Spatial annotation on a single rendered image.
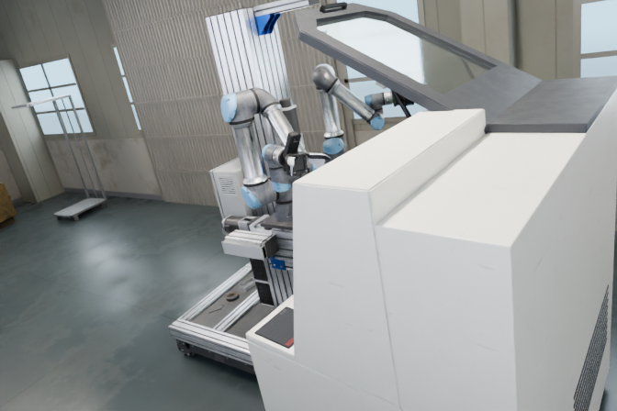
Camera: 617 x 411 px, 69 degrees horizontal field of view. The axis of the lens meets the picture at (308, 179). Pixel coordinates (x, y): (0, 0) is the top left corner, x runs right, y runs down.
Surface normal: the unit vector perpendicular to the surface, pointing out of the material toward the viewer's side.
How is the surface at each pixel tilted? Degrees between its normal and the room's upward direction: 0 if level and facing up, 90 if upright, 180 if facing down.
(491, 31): 90
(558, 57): 90
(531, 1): 90
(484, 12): 90
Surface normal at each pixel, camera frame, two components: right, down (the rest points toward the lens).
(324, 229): -0.62, 0.36
